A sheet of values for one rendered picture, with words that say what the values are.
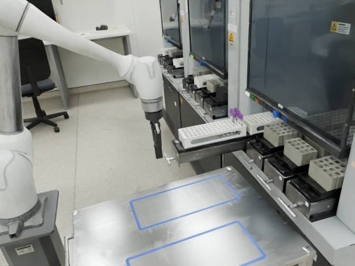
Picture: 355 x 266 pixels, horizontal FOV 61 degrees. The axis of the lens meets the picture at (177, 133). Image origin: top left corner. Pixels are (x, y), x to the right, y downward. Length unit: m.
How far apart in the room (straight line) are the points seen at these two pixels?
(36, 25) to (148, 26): 3.75
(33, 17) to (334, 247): 1.14
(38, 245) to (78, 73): 3.70
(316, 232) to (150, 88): 0.76
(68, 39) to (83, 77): 3.72
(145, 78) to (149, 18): 3.62
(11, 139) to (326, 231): 1.17
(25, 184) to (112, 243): 0.44
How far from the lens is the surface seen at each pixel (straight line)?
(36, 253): 1.36
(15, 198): 1.22
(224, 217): 0.97
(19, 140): 1.34
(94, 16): 4.66
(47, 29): 1.08
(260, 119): 1.45
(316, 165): 1.13
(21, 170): 1.21
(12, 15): 1.06
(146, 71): 1.15
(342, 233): 1.12
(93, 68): 4.78
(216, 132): 1.33
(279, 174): 1.19
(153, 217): 0.98
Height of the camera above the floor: 1.49
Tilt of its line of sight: 28 degrees down
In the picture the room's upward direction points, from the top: 5 degrees counter-clockwise
